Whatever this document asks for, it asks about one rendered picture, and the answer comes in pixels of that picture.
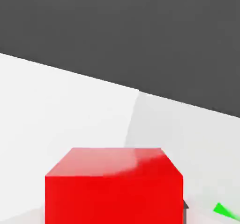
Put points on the small red cube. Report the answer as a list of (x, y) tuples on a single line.
[(113, 197)]

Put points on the small green cube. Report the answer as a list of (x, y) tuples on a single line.
[(223, 211)]

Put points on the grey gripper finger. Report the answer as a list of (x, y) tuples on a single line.
[(185, 211)]

